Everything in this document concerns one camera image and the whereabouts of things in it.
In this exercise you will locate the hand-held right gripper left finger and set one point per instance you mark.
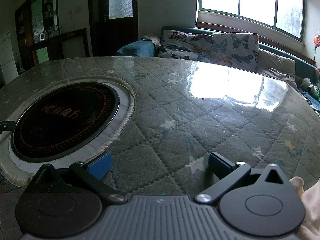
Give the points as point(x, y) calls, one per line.
point(101, 166)

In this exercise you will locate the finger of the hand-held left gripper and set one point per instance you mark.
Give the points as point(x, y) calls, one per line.
point(7, 125)

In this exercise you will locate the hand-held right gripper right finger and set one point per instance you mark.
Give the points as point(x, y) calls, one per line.
point(217, 165)

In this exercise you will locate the cream shirt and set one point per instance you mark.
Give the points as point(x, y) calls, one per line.
point(310, 205)

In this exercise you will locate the black round induction cooktop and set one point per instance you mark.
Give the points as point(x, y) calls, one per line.
point(62, 120)

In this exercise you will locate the white refrigerator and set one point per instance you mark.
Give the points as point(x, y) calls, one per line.
point(7, 55)

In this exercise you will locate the dark wooden cabinet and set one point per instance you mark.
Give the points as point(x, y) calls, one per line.
point(18, 17)

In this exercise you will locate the dark wooden console table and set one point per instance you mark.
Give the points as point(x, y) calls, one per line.
point(75, 33)

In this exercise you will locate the beige cushion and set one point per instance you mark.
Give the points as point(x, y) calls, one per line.
point(275, 65)

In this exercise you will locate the butterfly print pillow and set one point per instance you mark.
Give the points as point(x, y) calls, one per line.
point(232, 50)
point(180, 45)

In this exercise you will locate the grey plush toy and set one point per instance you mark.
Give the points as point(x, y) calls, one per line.
point(308, 85)

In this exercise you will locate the blue blanket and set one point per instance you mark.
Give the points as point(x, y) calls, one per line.
point(137, 47)

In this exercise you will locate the dark door with frosted glass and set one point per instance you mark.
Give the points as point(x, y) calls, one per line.
point(100, 37)

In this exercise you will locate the teal sofa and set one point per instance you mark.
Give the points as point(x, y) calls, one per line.
point(300, 63)

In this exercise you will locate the white cloth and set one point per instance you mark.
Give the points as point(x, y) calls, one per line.
point(152, 40)

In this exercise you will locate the colourful pinwheel toy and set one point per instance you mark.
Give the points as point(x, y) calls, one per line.
point(317, 41)

